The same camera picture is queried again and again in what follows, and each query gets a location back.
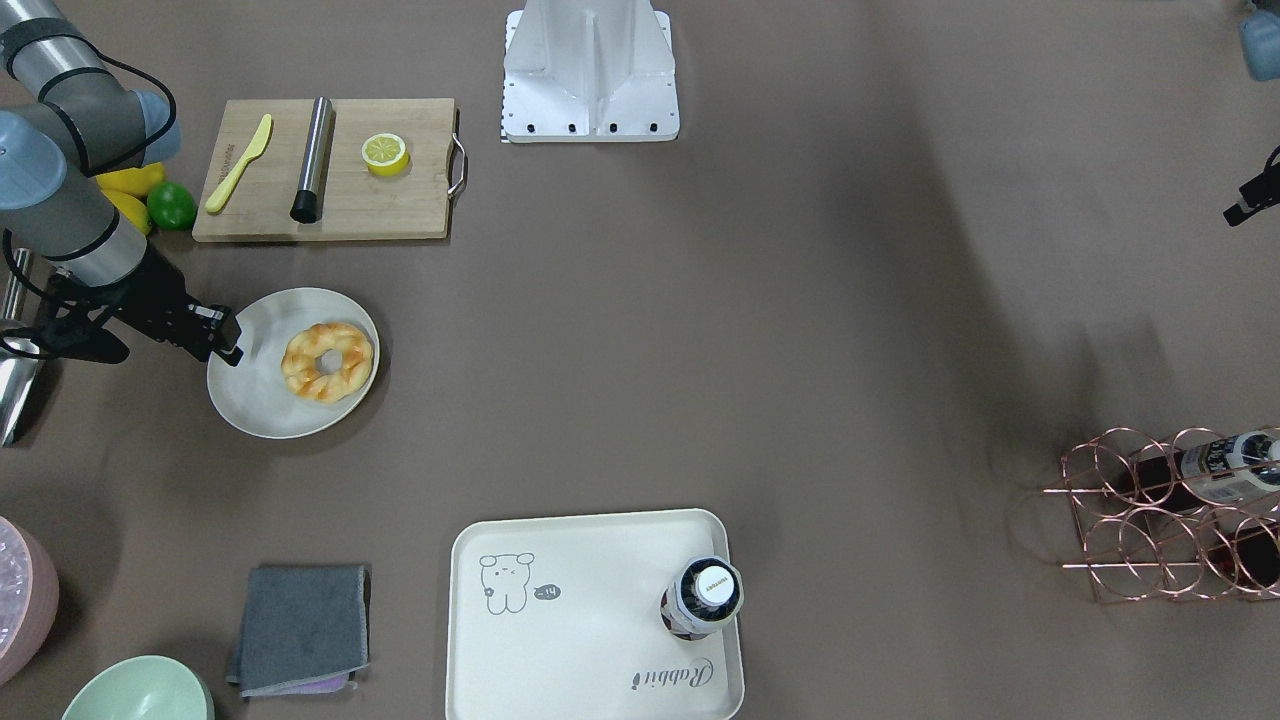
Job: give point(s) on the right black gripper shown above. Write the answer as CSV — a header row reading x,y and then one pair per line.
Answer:
x,y
152,297

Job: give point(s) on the grey folded cloth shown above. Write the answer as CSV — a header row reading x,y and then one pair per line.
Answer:
x,y
303,630

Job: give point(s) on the dark drink bottle on tray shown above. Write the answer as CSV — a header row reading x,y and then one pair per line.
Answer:
x,y
703,599

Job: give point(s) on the bamboo cutting board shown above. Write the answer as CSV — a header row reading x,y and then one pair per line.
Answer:
x,y
356,205

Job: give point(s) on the green bowl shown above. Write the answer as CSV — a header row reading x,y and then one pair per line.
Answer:
x,y
144,687

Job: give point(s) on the green lime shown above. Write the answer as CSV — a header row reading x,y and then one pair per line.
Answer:
x,y
171,207

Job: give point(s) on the upper whole lemon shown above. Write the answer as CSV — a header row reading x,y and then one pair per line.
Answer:
x,y
136,182

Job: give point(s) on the pink bowl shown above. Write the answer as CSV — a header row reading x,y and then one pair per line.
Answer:
x,y
29,597

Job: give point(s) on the cream rabbit tray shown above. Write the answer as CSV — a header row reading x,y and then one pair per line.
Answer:
x,y
559,618

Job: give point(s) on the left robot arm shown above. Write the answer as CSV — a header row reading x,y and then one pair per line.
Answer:
x,y
1259,34

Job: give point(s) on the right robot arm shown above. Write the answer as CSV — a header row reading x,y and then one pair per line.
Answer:
x,y
81,124

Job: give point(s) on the half lemon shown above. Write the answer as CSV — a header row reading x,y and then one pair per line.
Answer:
x,y
385,155

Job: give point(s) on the metal scoop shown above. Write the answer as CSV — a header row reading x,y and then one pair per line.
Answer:
x,y
18,373

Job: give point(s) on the lower whole lemon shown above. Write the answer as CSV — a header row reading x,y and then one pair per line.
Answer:
x,y
131,209

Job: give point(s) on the braided glazed donut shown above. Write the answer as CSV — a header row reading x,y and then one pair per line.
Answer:
x,y
327,362

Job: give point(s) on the upper bottle in rack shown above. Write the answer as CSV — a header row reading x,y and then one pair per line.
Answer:
x,y
1235,469

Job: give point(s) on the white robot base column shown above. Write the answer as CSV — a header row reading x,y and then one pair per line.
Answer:
x,y
589,72

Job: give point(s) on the whole lemon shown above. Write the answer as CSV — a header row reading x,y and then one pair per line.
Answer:
x,y
131,209
136,182

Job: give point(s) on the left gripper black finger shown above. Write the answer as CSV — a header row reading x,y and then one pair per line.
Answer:
x,y
1257,194

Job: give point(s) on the steel cylinder black cap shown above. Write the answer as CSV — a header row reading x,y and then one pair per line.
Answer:
x,y
307,205

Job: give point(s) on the white round plate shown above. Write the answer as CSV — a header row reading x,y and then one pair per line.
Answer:
x,y
252,395

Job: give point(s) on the copper wire bottle rack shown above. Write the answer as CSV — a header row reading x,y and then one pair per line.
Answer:
x,y
1134,552

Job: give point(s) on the yellow plastic knife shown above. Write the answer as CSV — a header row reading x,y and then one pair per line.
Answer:
x,y
257,146

